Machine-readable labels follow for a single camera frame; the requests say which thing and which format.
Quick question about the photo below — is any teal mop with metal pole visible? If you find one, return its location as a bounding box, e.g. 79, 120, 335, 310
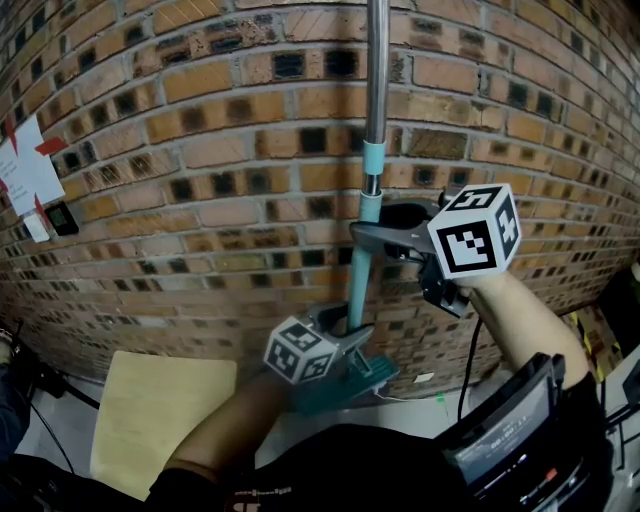
288, 0, 402, 417

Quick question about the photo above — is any light wooden table top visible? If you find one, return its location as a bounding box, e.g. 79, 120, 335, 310
89, 349, 239, 501

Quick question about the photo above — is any small white paper note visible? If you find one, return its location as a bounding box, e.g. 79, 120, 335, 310
22, 213, 51, 245

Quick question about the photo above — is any person's black shirt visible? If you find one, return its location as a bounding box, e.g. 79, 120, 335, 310
144, 369, 616, 512

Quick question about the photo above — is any person's left forearm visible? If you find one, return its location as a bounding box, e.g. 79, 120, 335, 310
167, 372, 296, 484

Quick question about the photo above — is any black cable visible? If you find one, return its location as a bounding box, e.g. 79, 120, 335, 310
457, 317, 485, 429

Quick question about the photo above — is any black metal stand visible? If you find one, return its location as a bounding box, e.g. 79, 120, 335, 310
602, 367, 640, 466

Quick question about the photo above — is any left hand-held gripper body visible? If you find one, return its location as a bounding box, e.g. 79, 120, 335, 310
263, 316, 374, 386

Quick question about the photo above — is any cardboard box with striped tape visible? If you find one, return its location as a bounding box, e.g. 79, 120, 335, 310
563, 303, 625, 384

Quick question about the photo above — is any black monitor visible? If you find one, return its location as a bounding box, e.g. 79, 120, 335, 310
597, 269, 640, 346

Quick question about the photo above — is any small black display device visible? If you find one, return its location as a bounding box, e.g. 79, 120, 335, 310
43, 200, 81, 237

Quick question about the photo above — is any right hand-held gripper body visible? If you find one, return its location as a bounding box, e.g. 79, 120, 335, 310
399, 183, 522, 319

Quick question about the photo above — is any person's right forearm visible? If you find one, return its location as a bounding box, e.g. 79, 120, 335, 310
454, 269, 591, 389

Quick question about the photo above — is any black waist-worn screen device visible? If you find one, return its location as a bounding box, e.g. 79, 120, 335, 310
439, 352, 569, 504

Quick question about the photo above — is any white paper sheet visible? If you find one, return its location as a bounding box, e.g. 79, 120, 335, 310
0, 114, 67, 219

